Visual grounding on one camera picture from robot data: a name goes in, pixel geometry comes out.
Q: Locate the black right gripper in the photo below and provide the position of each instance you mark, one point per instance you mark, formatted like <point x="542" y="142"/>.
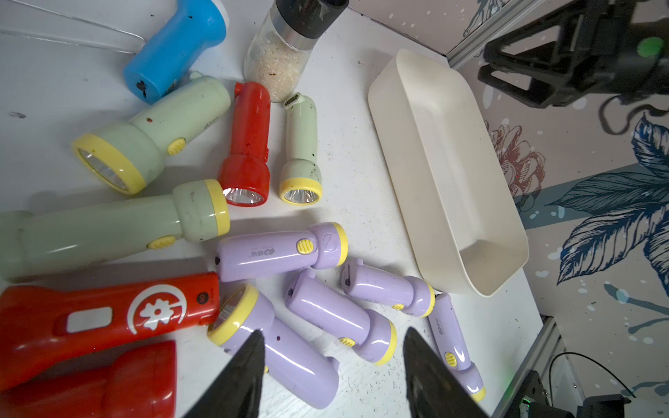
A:
<point x="584" y="47"/>

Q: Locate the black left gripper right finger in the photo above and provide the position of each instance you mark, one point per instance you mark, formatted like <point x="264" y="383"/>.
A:
<point x="432" y="391"/>

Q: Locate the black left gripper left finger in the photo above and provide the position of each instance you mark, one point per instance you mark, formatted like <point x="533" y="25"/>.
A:
<point x="236" y="391"/>

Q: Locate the small purple flashlight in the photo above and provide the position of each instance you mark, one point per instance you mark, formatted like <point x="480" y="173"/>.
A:
<point x="452" y="348"/>

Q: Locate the short purple flashlight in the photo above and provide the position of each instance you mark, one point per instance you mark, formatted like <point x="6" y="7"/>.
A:
<point x="408" y="294"/>

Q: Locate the purple flashlight with yellow button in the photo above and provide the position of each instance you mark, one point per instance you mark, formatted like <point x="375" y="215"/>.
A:
<point x="251" y="256"/>

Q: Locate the small pale green flashlight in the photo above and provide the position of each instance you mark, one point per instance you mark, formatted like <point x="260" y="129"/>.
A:
<point x="301" y="178"/>

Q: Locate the cream plastic storage tray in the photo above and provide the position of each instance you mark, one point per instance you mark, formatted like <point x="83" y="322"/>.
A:
<point x="463" y="225"/>

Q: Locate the large purple flashlight yellow rim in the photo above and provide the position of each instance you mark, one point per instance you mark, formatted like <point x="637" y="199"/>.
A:
<point x="291" y="360"/>

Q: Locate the large red flashlight white logo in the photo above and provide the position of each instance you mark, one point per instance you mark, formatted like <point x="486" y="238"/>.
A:
<point x="41" y="327"/>

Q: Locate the small red flashlight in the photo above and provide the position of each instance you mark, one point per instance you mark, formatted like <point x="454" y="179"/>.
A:
<point x="244" y="175"/>

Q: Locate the large pale green flashlight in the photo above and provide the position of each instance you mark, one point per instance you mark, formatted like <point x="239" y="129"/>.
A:
<point x="63" y="241"/>

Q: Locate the medium green flashlight yellow rim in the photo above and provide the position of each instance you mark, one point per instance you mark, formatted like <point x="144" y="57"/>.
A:
<point x="130" y="155"/>

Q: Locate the glass spice grinder black cap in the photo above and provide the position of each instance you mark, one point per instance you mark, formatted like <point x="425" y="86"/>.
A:
<point x="280" y="50"/>

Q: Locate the aluminium frame profile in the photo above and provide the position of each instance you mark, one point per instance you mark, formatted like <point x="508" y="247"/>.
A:
<point x="508" y="18"/>

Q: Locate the pink wire utensil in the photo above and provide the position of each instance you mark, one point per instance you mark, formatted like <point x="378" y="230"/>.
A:
<point x="90" y="24"/>

